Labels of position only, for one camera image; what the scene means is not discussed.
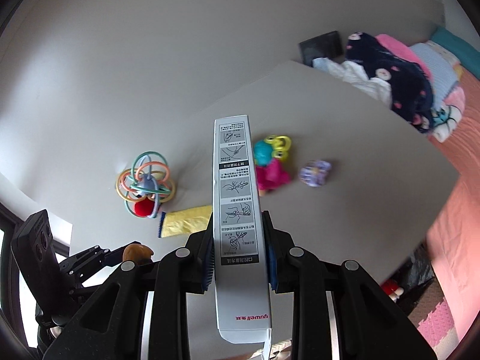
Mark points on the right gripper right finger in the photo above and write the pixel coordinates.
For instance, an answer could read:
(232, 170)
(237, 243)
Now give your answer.
(339, 310)

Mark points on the black wall socket panel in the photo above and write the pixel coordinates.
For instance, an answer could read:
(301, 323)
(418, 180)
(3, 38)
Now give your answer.
(327, 45)

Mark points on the brown plush bear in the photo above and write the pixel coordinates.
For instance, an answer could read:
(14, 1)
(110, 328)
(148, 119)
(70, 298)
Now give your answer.
(137, 253)

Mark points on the teal yellow toy frog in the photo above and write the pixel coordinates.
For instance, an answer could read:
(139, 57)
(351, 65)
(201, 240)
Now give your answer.
(270, 148)

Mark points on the teal pillow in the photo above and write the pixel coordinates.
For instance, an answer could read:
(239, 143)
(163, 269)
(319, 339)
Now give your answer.
(468, 56)

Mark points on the light blue knit blanket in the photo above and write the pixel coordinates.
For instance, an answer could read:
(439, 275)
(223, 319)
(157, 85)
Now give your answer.
(440, 62)

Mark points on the pink toy frog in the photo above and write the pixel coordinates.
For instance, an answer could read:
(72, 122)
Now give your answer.
(271, 177)

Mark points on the yellow plastic wrapper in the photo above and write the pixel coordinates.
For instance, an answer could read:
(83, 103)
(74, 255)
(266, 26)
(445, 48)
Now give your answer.
(187, 221)

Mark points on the pink fleece blanket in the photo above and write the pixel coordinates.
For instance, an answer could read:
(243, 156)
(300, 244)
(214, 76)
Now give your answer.
(400, 50)

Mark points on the foam floor mat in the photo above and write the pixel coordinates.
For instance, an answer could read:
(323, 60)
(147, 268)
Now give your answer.
(433, 318)

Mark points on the white cloth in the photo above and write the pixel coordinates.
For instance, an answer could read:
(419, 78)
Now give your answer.
(355, 75)

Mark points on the white medical product box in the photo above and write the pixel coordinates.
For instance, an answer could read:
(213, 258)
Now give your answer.
(243, 308)

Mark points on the navy patterned fleece blanket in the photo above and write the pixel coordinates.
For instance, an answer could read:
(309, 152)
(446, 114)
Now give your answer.
(411, 93)

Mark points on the colourful ring rattle toy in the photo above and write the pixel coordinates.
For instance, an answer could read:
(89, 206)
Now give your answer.
(146, 185)

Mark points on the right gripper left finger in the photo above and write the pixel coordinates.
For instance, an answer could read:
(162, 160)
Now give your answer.
(110, 324)

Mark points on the pink bed sheet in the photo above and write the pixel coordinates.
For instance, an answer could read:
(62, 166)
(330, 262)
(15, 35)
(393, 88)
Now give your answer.
(453, 239)

